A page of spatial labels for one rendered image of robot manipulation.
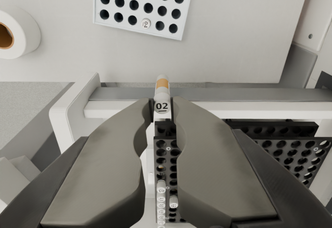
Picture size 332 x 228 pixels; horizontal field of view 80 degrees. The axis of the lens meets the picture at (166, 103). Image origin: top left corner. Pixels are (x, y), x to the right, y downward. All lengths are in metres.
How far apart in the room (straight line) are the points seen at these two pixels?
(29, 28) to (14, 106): 1.23
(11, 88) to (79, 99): 1.29
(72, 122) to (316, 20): 0.36
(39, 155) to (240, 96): 0.59
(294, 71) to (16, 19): 0.44
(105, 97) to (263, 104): 0.19
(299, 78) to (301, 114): 0.13
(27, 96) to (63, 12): 1.16
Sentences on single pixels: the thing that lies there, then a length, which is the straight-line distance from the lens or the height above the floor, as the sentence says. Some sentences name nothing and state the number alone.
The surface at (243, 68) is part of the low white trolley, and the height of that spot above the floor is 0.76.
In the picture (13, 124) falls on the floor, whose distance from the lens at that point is 1.67.
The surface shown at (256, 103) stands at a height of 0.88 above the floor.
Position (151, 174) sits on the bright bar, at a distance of 0.37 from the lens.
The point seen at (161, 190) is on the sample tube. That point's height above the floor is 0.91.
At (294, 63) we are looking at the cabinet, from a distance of 0.42.
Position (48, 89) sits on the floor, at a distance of 1.40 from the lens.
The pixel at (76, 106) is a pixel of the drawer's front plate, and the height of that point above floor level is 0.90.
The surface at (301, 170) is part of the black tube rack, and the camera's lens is 0.34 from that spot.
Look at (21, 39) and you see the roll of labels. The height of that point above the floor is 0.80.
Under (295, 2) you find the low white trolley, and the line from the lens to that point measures 0.38.
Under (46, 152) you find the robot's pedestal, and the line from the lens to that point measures 0.72.
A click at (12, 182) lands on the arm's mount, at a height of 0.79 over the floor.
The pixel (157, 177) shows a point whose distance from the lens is 0.29.
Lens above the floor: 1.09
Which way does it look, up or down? 60 degrees down
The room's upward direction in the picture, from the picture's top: 179 degrees clockwise
